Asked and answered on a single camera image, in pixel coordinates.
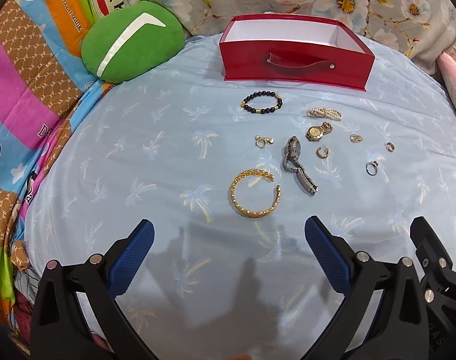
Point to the gold charm ring earring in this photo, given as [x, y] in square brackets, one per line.
[262, 141]

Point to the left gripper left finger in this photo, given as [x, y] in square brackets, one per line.
[59, 329]

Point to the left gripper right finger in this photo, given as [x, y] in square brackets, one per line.
[400, 327]

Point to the small gold twisted earring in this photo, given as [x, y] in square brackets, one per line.
[355, 138]

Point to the gold wrist watch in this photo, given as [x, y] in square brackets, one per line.
[317, 132]

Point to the red open box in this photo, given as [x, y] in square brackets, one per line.
[290, 47]

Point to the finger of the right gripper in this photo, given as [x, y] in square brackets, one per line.
[429, 249]

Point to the green round cushion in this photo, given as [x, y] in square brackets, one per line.
[129, 42]

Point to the silver wrist watch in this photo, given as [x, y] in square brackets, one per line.
[291, 163]

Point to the colourful cartoon blanket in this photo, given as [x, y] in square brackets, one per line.
[45, 93]

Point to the small gold hoop earring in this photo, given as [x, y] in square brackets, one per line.
[390, 146]

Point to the gold chain cuff bangle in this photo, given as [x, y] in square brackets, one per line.
[249, 193]

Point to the light blue palm bedsheet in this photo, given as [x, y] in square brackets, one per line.
[228, 173]

